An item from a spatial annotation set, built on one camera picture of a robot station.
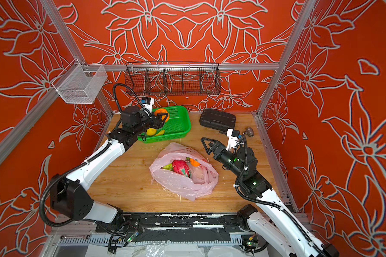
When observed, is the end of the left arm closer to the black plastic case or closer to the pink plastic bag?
the pink plastic bag

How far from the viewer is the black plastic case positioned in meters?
1.07

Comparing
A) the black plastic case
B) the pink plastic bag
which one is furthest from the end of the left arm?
the black plastic case
